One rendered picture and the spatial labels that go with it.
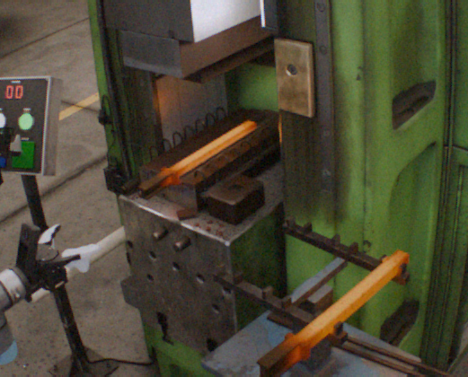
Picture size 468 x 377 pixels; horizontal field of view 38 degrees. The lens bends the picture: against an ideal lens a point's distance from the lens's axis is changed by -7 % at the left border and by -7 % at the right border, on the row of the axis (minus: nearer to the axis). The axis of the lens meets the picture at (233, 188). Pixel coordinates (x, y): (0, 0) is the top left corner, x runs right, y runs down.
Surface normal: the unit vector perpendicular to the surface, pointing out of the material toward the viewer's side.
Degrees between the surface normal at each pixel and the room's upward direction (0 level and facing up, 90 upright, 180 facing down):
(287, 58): 90
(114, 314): 0
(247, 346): 0
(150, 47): 90
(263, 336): 0
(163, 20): 90
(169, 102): 90
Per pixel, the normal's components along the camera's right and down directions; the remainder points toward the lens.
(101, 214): -0.07, -0.85
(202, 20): 0.77, 0.28
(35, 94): -0.25, 0.02
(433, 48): -0.54, 0.47
